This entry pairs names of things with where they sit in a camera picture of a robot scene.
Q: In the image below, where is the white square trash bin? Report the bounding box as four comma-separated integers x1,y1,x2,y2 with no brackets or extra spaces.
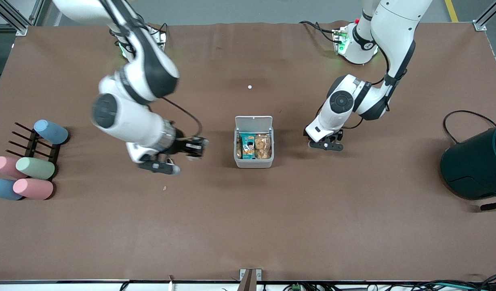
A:
234,116,275,169

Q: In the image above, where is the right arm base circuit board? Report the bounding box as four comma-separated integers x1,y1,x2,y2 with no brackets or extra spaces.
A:
149,26,168,51

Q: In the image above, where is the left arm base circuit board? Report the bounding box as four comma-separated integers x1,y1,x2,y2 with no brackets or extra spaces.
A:
333,27,349,55

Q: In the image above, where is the teal snack packet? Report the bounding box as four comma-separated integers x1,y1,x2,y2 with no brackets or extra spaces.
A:
242,134,256,159

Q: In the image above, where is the blue cup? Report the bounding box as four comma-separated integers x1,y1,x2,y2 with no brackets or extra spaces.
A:
34,120,69,145
0,179,24,201

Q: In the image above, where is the dark teal cylindrical appliance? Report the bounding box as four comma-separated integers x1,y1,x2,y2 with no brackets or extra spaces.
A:
440,123,496,211

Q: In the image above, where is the green cup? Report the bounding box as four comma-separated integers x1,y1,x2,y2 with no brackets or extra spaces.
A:
16,157,56,180

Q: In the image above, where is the black cup rack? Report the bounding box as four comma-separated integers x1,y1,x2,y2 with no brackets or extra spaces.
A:
6,122,62,178

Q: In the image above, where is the pink cup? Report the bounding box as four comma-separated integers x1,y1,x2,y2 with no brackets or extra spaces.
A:
13,178,54,200
0,156,28,179

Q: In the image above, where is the black appliance cable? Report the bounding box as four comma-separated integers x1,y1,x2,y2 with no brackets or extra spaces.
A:
443,110,496,145

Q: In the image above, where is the black left base cable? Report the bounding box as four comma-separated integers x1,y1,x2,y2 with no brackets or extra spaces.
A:
300,20,338,43

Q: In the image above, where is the black base cable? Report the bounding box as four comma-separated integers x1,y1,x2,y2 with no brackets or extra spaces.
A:
145,22,168,35
300,20,338,43

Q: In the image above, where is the black right base cable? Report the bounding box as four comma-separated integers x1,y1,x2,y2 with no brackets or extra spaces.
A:
145,22,168,35

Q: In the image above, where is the metal table edge bracket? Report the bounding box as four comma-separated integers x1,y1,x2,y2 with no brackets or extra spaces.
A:
240,269,263,291

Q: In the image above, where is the black cable bundle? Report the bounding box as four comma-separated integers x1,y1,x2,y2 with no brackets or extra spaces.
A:
410,275,496,291

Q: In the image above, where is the aluminium frame post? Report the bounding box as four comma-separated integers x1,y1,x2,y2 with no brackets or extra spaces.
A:
0,0,29,37
473,0,496,32

